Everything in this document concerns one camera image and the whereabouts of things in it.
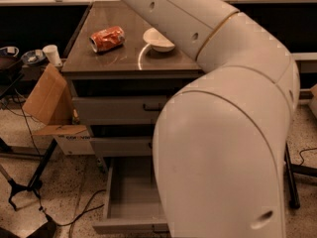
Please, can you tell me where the white paper cup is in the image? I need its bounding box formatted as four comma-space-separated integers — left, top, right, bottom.
43, 45, 62, 66

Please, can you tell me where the black tripod stand left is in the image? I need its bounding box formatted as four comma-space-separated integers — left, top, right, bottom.
0, 139, 57, 210

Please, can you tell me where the brown cardboard box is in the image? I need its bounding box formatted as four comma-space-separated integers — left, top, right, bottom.
23, 64, 94, 155

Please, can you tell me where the black stand leg right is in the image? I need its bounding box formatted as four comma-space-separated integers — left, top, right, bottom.
284, 147, 317, 209

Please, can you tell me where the grey top drawer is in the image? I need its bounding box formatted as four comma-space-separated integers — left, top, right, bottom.
71, 77, 186, 126

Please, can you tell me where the blue bowl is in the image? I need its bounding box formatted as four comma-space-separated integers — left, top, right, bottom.
21, 50, 47, 66

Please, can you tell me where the grey drawer cabinet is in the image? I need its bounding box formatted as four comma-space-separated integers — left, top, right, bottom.
62, 1, 203, 167

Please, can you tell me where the black floor cable left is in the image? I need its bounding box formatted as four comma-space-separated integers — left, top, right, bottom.
38, 189, 107, 238

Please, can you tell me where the crushed orange soda can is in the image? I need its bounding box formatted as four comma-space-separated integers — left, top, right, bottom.
89, 26, 125, 53

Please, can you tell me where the white paper bowl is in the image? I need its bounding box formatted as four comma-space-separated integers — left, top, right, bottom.
143, 28, 175, 53

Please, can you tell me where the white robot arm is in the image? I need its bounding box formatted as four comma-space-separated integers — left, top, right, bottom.
122, 0, 299, 238

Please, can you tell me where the dark bowl far left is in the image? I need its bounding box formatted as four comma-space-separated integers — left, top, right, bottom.
0, 46, 23, 70

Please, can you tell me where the grey bottom drawer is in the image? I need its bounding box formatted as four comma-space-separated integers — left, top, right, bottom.
93, 156, 168, 234

